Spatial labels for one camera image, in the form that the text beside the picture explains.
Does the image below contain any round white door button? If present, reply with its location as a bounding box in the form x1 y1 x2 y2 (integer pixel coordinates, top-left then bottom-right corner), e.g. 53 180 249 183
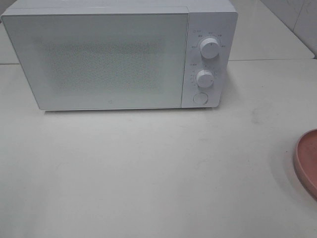
193 93 209 105

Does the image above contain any pink round plate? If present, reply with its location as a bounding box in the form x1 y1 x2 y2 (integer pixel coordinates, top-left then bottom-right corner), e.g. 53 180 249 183
293 129 317 200

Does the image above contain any white microwave door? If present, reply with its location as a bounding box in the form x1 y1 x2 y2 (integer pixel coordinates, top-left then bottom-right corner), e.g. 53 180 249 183
3 14 188 111

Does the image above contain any upper white power knob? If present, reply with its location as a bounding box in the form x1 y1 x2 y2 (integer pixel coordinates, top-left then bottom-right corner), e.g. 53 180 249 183
199 37 220 59

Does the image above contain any white microwave oven body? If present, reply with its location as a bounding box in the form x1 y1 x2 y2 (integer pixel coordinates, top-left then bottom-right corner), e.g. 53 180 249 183
1 0 238 110

